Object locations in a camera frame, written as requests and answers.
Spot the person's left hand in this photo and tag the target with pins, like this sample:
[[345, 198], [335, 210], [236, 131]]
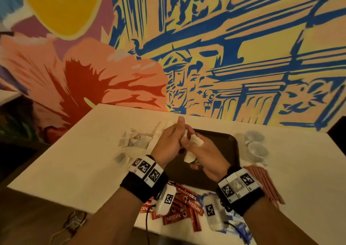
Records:
[[167, 145]]

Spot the person's right hand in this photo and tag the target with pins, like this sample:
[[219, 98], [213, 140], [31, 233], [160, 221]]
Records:
[[208, 158]]

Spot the row of tea bags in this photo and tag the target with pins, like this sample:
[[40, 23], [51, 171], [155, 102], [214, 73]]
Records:
[[158, 131]]

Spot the dark brown tray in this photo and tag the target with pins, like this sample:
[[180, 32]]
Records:
[[221, 145]]

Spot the white tea bag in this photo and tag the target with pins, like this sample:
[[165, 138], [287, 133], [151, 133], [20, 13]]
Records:
[[194, 142]]

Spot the pile of white tea bags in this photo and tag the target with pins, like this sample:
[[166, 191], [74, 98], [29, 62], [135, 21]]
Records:
[[135, 140]]

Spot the pile of red Nescafe sachets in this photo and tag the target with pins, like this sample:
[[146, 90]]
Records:
[[181, 212]]

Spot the bundle of red stir sticks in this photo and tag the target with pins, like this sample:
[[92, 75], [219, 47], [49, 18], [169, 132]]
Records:
[[267, 185]]

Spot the pile of blue sugar sachets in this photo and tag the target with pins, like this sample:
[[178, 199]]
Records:
[[240, 228]]

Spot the person's left forearm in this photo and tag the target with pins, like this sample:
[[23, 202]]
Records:
[[111, 220]]

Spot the person's right forearm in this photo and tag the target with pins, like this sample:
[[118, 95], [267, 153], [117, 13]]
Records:
[[275, 226]]

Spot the black left wristband with markers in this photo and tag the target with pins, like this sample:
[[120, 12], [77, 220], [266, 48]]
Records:
[[143, 178]]

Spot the black wristband with markers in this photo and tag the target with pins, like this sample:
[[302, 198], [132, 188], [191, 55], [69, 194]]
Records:
[[240, 191], [143, 178]]

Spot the black right wristband with markers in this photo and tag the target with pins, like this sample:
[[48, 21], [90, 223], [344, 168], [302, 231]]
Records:
[[240, 191]]

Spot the small white cup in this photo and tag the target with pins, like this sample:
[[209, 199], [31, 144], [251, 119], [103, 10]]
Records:
[[258, 152], [254, 137]]

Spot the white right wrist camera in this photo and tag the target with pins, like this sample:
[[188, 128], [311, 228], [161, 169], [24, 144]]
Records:
[[213, 212]]

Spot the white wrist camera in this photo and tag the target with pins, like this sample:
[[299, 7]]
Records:
[[166, 200], [213, 212]]

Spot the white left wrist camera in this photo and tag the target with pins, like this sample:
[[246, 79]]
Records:
[[166, 200]]

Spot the white wall shelf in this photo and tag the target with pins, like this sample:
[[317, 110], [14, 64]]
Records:
[[6, 96]]

